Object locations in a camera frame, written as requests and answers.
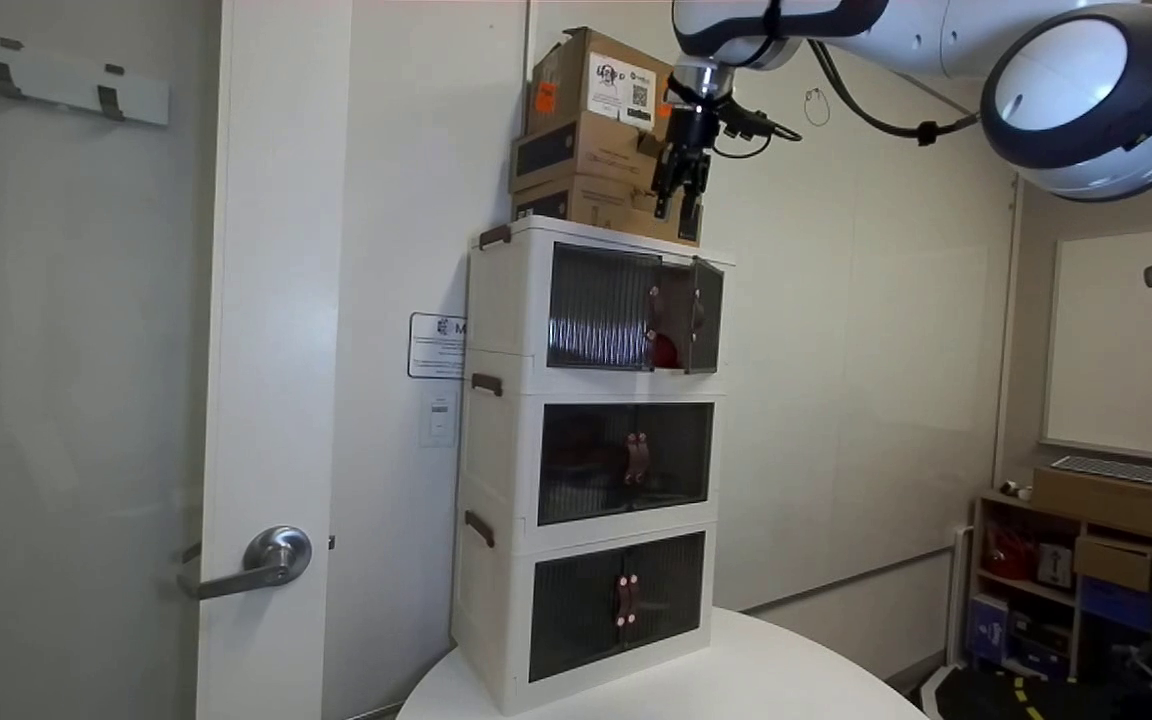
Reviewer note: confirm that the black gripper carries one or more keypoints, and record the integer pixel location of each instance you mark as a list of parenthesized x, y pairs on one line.
[(695, 128)]

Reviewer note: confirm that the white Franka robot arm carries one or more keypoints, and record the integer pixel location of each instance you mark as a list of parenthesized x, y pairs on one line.
[(1083, 95)]

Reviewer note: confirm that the brown cabinet side latch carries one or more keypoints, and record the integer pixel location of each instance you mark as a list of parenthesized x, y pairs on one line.
[(493, 239), (479, 530), (486, 384)]

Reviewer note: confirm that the white three-tier cabinet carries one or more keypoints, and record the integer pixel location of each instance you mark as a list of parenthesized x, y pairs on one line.
[(503, 454)]

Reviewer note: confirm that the white framed glass door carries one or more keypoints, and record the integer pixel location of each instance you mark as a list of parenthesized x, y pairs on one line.
[(279, 334)]

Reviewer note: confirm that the large cardboard box black patches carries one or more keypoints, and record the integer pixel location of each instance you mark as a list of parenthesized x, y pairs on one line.
[(588, 175)]

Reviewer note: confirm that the red toy fruit green stem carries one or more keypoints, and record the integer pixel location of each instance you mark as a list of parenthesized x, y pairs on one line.
[(661, 351)]

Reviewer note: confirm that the cardboard box with white label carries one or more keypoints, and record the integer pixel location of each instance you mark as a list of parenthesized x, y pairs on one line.
[(579, 83)]

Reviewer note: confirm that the blue white striped cloth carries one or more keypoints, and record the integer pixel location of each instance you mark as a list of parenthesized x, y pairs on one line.
[(599, 347)]

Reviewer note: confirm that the small white caps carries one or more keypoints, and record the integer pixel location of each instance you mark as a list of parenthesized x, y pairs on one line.
[(1011, 487)]

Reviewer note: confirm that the wooden shelf unit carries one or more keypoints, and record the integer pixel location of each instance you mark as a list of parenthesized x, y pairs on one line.
[(1000, 504)]

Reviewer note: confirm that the white whiteboard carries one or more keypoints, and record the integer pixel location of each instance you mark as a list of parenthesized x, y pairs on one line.
[(1122, 361)]

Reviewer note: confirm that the red round item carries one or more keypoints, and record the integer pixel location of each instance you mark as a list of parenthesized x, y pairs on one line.
[(1011, 552)]

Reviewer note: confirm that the grey keyboard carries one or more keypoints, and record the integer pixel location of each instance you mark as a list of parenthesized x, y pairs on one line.
[(1109, 468)]

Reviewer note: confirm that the blue packages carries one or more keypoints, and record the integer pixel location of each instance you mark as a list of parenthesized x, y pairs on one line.
[(986, 627)]

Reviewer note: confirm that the long cardboard box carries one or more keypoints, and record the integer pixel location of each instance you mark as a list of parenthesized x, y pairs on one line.
[(1109, 504)]

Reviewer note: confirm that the small cardboard box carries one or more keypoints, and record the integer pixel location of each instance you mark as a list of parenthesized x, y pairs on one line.
[(1119, 562)]

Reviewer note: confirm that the black floor mat white stripe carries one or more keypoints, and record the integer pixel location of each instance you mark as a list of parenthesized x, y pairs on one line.
[(989, 703)]

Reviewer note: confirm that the blue box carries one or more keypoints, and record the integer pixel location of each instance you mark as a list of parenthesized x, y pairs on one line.
[(1119, 604)]

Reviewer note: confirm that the white coat hook rack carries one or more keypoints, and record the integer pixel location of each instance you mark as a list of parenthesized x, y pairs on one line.
[(56, 83)]

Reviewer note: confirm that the small wall sign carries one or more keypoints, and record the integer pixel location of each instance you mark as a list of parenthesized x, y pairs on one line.
[(434, 347)]

